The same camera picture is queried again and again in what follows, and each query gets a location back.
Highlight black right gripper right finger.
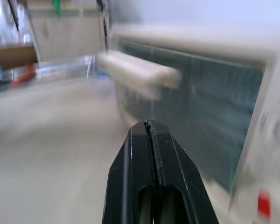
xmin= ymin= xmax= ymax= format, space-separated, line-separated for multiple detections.
xmin=146 ymin=119 xmax=219 ymax=224

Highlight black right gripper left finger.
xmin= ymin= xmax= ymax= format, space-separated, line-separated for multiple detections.
xmin=101 ymin=120 xmax=158 ymax=224

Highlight glass toaster oven door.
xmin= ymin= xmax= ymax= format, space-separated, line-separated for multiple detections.
xmin=112 ymin=35 xmax=277 ymax=194

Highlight red sticker on oven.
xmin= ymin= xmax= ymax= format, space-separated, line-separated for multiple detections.
xmin=256 ymin=189 xmax=271 ymax=219

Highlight cream toaster oven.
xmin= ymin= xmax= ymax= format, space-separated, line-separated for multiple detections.
xmin=106 ymin=20 xmax=280 ymax=224

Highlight brown cardboard box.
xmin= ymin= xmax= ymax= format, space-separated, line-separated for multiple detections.
xmin=0 ymin=42 xmax=39 ymax=70

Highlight cream oven door handle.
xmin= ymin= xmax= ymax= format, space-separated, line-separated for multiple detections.
xmin=97 ymin=51 xmax=182 ymax=101

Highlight black hanging cable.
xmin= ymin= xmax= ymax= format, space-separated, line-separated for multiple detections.
xmin=97 ymin=0 xmax=110 ymax=51

